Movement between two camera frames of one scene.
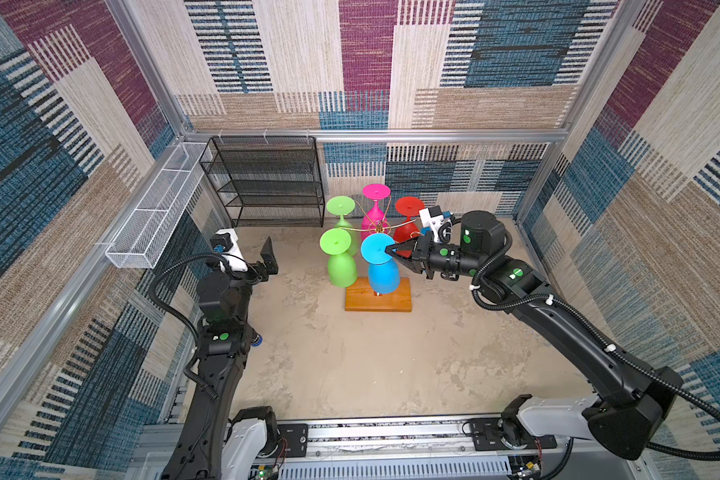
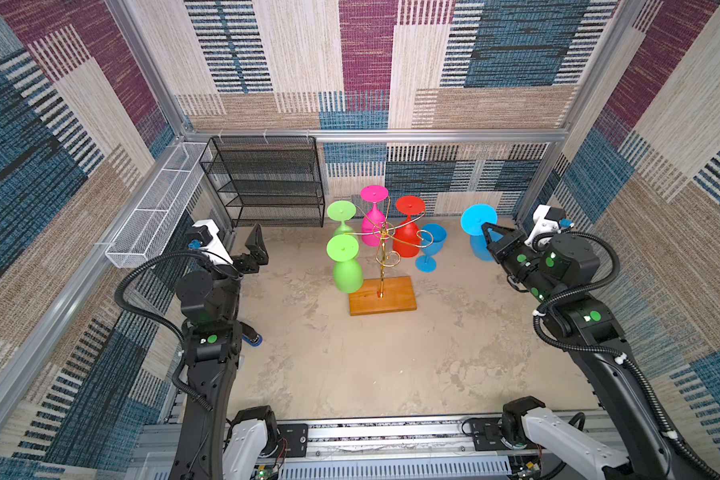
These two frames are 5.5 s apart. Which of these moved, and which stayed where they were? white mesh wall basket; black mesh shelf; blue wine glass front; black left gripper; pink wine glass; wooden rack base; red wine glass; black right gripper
Moved: blue wine glass front; black right gripper; black left gripper
Stayed: white mesh wall basket; black mesh shelf; wooden rack base; red wine glass; pink wine glass
